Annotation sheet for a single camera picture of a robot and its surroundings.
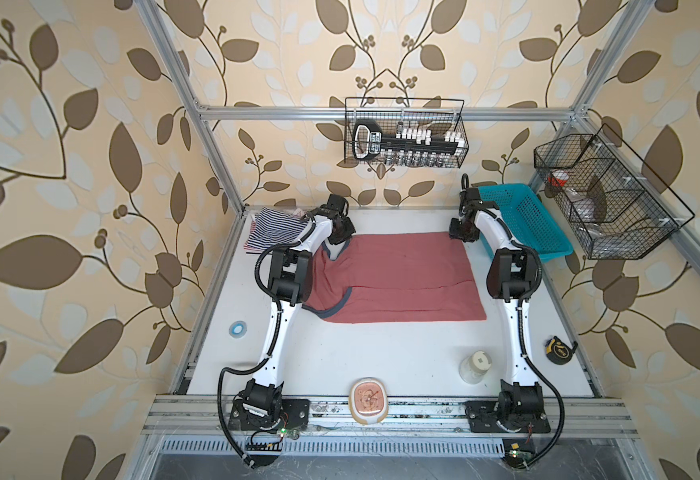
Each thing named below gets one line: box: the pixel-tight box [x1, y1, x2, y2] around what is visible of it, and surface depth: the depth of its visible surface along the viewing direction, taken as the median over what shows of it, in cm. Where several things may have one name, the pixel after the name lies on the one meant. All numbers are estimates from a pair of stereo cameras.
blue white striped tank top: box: [245, 207, 308, 253], surface depth 110 cm
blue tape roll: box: [228, 320, 248, 339], surface depth 91 cm
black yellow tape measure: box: [545, 336, 578, 365], surface depth 84 cm
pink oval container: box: [349, 377, 389, 425], surface depth 75 cm
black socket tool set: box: [352, 120, 466, 166], surface depth 85 cm
